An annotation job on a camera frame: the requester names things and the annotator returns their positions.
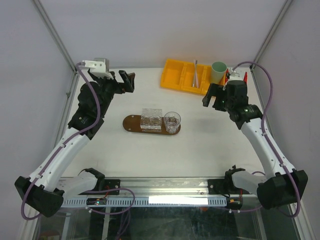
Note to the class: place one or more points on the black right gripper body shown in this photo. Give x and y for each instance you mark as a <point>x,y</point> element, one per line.
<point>228,105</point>

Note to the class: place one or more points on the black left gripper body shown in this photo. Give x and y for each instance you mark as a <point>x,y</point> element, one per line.
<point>105,86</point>

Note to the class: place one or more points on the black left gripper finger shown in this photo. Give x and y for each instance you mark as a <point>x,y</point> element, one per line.
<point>115,86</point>
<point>128,84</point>

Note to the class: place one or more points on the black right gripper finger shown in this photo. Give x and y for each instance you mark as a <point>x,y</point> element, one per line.
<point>221,95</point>
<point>211,92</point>

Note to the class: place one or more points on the green plastic cup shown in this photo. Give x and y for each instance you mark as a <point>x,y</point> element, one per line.
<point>218,70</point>

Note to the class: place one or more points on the brown oval wooden tray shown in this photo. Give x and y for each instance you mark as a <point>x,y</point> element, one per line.
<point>131,123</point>

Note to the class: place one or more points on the clear acrylic toothbrush holder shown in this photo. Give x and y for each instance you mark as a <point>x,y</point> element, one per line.
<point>151,120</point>

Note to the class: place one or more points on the clear plastic cup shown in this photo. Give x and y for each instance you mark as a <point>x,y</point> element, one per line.
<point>172,121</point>

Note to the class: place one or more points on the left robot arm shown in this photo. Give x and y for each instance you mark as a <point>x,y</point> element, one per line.
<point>42,190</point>

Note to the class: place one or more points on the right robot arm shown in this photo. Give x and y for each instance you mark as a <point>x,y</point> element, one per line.
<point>281,183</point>

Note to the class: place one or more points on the pink toothbrush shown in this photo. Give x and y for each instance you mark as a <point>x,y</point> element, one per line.
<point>195,82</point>

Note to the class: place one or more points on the yellow bin middle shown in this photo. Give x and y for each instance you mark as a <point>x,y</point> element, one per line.
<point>187,78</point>

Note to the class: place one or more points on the yellow bin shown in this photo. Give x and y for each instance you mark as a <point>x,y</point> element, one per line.
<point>171,74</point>
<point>205,79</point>
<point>187,78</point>

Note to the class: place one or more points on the yellow bin right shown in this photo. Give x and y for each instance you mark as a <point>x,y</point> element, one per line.
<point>205,79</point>

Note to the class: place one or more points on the red plastic bin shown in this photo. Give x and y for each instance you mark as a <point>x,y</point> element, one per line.
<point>244,74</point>

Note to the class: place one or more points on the yellow bin left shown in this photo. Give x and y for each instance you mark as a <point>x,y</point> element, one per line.
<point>171,74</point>

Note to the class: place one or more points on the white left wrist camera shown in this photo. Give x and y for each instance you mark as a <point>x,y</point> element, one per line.
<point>99,67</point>

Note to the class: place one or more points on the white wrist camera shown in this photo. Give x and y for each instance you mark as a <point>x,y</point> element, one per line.
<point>233,76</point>
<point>99,67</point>

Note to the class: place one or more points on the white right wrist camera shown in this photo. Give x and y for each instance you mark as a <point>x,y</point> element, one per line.
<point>233,76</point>

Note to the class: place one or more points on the white slotted cable duct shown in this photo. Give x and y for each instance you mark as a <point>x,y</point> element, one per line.
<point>151,201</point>

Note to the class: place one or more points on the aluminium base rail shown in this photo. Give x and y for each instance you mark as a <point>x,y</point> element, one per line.
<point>156,186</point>

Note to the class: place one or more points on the right aluminium corner post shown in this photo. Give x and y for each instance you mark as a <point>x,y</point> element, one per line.
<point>273,29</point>

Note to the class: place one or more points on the aluminium corner post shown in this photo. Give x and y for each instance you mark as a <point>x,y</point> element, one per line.
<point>273,29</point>
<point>39,7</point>

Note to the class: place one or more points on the left aluminium corner post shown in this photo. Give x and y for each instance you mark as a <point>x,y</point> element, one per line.
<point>39,7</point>

